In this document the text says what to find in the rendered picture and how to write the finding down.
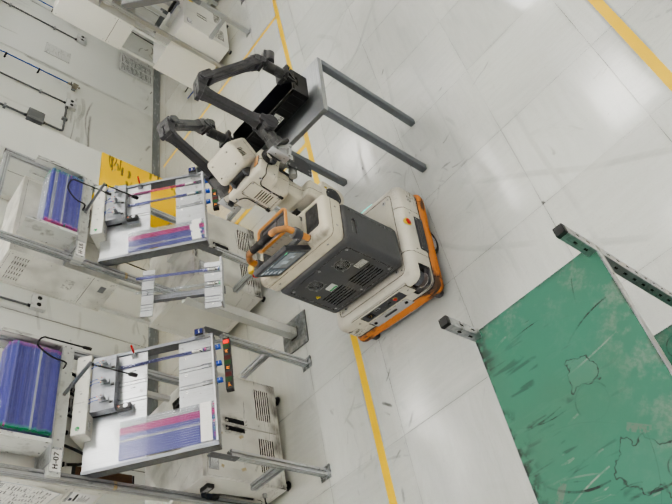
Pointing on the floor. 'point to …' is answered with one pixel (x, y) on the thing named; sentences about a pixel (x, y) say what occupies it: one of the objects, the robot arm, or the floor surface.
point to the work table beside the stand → (309, 112)
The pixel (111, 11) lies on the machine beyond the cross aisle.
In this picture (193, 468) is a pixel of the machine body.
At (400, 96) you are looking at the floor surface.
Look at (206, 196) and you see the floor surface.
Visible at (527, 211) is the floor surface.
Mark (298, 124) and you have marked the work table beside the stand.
